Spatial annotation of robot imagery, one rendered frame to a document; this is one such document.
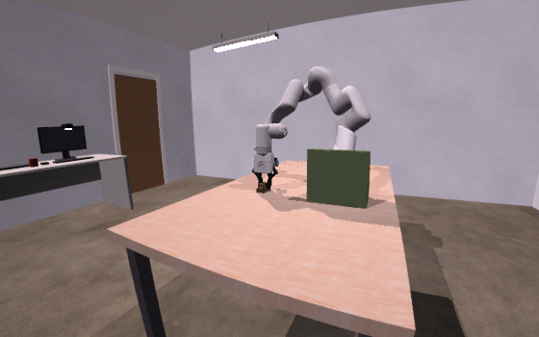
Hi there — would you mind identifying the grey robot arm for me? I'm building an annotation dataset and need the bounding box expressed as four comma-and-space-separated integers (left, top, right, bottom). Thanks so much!
254, 66, 371, 153

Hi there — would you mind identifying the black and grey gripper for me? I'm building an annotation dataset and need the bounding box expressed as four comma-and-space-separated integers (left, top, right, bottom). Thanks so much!
252, 152, 278, 187

